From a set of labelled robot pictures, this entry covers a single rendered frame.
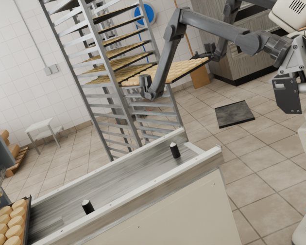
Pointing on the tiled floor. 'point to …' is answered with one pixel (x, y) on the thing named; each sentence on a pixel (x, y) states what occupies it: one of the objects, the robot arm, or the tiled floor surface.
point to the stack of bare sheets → (233, 114)
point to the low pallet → (16, 163)
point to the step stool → (44, 132)
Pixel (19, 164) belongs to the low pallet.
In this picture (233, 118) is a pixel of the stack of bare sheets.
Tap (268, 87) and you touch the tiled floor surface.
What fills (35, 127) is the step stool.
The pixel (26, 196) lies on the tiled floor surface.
